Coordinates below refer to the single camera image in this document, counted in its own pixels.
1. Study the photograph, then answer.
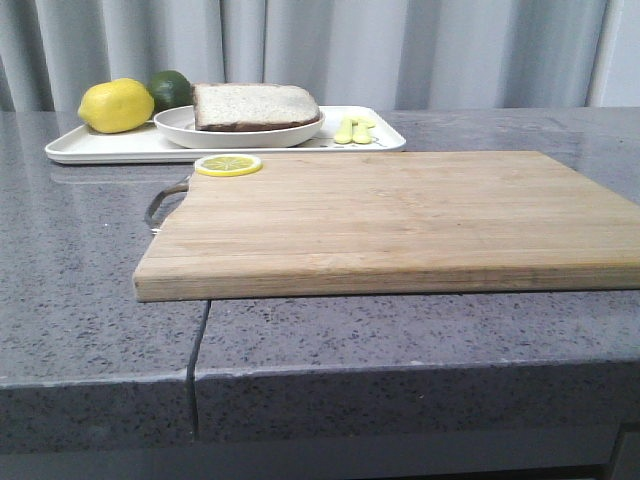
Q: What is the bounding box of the bread slice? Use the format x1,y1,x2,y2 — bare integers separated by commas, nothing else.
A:
192,83,320,132

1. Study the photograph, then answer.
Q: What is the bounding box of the white round plate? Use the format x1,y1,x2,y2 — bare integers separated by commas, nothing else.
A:
153,106,325,149

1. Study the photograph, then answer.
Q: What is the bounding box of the white bear print tray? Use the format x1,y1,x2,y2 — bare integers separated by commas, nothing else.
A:
45,106,406,165

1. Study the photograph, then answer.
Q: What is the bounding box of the wooden cutting board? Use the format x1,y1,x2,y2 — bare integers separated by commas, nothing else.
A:
133,151,639,301

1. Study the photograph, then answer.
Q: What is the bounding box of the lemon slice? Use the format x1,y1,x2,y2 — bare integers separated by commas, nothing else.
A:
194,153,263,177

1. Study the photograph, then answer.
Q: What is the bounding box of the grey curtain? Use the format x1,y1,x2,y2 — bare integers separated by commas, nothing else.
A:
1,1,639,111

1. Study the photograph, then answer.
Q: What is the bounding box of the green lime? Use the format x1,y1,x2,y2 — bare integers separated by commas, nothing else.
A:
147,70,193,113

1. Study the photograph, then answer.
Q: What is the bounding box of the yellow lemon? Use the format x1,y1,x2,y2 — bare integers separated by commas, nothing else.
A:
77,78,155,134

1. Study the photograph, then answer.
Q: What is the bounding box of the metal cutting board handle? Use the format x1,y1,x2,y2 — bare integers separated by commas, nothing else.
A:
144,175,191,235

